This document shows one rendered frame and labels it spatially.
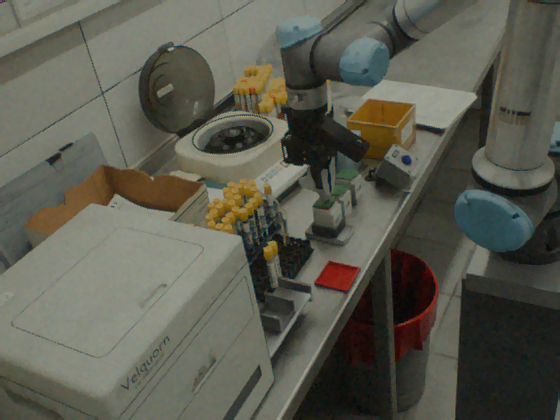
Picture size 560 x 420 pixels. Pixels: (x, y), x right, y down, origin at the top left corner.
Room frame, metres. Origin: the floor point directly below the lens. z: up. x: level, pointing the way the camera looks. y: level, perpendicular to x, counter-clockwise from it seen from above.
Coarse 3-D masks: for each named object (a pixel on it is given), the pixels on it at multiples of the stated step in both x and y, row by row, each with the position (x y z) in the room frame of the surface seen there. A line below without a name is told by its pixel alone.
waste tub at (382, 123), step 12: (360, 108) 1.36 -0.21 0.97; (372, 108) 1.40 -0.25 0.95; (384, 108) 1.38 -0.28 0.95; (396, 108) 1.36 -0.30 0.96; (408, 108) 1.34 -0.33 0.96; (348, 120) 1.30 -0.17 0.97; (360, 120) 1.36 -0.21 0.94; (372, 120) 1.40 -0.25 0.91; (384, 120) 1.38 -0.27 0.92; (396, 120) 1.36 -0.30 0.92; (408, 120) 1.29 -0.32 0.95; (372, 132) 1.26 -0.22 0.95; (384, 132) 1.25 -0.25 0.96; (396, 132) 1.23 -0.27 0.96; (408, 132) 1.29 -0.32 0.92; (372, 144) 1.27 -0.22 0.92; (384, 144) 1.25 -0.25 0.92; (408, 144) 1.29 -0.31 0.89; (372, 156) 1.27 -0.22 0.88; (384, 156) 1.25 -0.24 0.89
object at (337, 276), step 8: (328, 264) 0.89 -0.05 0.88; (336, 264) 0.88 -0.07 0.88; (344, 264) 0.88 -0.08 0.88; (320, 272) 0.86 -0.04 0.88; (328, 272) 0.87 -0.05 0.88; (336, 272) 0.86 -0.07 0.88; (344, 272) 0.86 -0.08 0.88; (352, 272) 0.86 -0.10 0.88; (320, 280) 0.85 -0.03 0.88; (328, 280) 0.84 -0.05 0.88; (336, 280) 0.84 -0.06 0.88; (344, 280) 0.84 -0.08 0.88; (352, 280) 0.83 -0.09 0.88; (328, 288) 0.82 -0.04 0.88; (336, 288) 0.81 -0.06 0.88; (344, 288) 0.81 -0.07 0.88
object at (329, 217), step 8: (312, 208) 0.98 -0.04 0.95; (320, 208) 0.98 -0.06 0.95; (328, 208) 0.97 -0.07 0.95; (336, 208) 0.98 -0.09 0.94; (320, 216) 0.98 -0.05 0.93; (328, 216) 0.97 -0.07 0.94; (336, 216) 0.97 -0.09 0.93; (320, 224) 0.98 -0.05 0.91; (328, 224) 0.97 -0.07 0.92; (336, 224) 0.97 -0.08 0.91
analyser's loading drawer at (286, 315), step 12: (288, 288) 0.80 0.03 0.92; (300, 288) 0.78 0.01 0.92; (276, 300) 0.75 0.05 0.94; (288, 300) 0.73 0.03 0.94; (300, 300) 0.76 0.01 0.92; (312, 300) 0.77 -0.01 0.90; (264, 312) 0.75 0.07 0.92; (276, 312) 0.74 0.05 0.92; (288, 312) 0.74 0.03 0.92; (300, 312) 0.74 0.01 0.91; (264, 324) 0.71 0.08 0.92; (276, 324) 0.70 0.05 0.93; (288, 324) 0.71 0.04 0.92; (276, 336) 0.69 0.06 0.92; (276, 348) 0.66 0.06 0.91
